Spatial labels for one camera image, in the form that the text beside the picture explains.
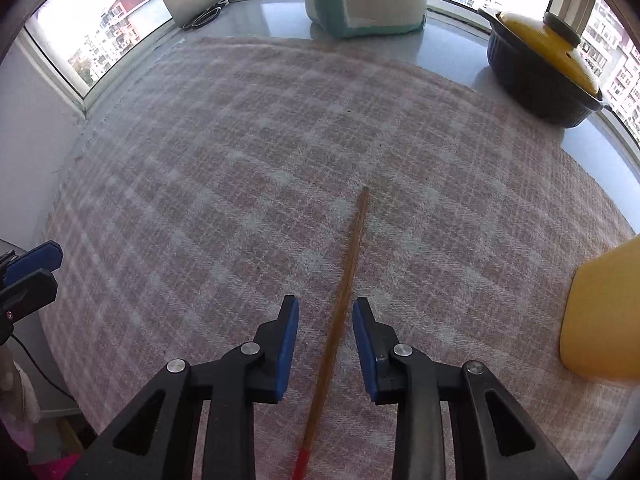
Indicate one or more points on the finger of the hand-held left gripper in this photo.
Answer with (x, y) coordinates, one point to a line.
(30, 292)
(40, 257)

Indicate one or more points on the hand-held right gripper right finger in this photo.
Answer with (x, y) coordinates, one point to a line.
(362, 350)

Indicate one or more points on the pink plaid cloth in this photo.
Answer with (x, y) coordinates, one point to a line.
(200, 210)

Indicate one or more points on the pink object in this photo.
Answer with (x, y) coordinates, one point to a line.
(55, 467)

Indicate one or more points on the red-tipped wooden chopstick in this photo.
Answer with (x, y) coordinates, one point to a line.
(345, 285)

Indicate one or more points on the black casserole with yellow lid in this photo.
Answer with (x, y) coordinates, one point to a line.
(540, 90)

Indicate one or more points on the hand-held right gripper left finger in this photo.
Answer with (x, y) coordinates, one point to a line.
(289, 345)

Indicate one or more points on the yellow plastic container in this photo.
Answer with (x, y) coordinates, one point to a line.
(600, 310)

